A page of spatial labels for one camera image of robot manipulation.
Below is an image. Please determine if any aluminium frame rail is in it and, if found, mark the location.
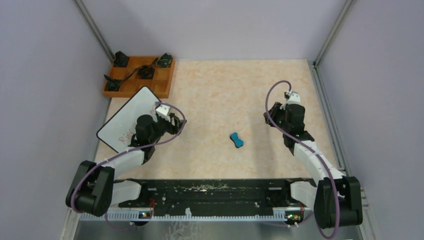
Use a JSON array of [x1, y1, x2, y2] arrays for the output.
[[308, 60, 379, 240]]

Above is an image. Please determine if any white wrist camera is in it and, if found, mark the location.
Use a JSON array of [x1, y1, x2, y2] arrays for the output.
[[155, 103, 171, 122], [284, 91, 301, 105]]

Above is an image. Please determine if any black part tray centre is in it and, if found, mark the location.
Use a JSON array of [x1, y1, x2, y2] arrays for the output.
[[136, 65, 155, 80]]

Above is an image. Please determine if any black part tray lower left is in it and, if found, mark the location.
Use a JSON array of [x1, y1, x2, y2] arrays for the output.
[[103, 74, 122, 92]]

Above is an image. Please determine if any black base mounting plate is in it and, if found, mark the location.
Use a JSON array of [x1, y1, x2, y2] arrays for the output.
[[118, 178, 307, 218]]

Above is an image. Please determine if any orange compartment tray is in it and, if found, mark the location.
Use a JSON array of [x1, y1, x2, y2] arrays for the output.
[[102, 54, 176, 99]]

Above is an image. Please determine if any black part tray top right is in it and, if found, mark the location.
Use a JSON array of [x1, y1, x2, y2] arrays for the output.
[[156, 53, 173, 68]]

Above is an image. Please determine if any white whiteboard black frame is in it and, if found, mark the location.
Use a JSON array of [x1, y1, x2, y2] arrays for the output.
[[96, 86, 160, 153]]

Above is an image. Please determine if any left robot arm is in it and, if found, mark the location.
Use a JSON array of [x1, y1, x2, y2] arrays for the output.
[[65, 112, 187, 217]]

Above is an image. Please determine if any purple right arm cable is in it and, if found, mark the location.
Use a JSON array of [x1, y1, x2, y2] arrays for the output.
[[264, 80, 341, 240]]

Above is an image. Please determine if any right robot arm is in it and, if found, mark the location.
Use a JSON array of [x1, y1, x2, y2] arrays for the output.
[[263, 102, 363, 229]]

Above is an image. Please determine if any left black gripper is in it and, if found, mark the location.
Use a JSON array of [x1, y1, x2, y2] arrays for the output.
[[149, 112, 187, 144]]

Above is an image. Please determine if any blue whiteboard eraser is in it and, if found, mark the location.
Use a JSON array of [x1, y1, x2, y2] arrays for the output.
[[229, 132, 244, 149]]

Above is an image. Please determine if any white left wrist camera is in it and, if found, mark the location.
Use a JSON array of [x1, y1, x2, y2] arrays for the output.
[[155, 103, 171, 122]]

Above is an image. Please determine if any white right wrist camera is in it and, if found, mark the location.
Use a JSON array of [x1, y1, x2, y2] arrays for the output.
[[284, 91, 301, 105]]

